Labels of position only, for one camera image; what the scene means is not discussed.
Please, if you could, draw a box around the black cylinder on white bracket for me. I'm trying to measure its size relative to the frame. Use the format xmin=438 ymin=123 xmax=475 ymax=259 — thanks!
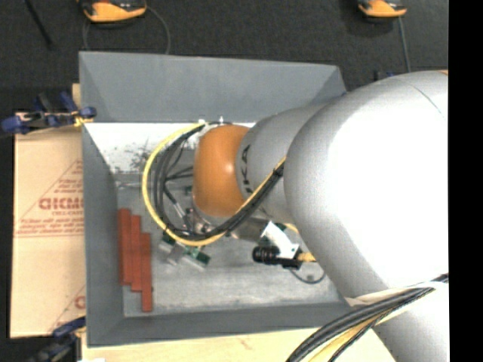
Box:
xmin=251 ymin=220 xmax=303 ymax=271

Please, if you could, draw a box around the red-brown flat block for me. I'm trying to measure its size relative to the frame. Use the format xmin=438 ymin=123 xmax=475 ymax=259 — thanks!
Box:
xmin=118 ymin=207 xmax=133 ymax=287
xmin=140 ymin=232 xmax=154 ymax=313
xmin=130 ymin=214 xmax=143 ymax=293

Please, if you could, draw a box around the brown cardboard board red print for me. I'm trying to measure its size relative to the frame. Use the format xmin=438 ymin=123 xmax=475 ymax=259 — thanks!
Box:
xmin=8 ymin=125 xmax=88 ymax=339

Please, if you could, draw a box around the grey metal bin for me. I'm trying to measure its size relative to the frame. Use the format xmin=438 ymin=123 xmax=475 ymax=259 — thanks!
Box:
xmin=78 ymin=51 xmax=356 ymax=347

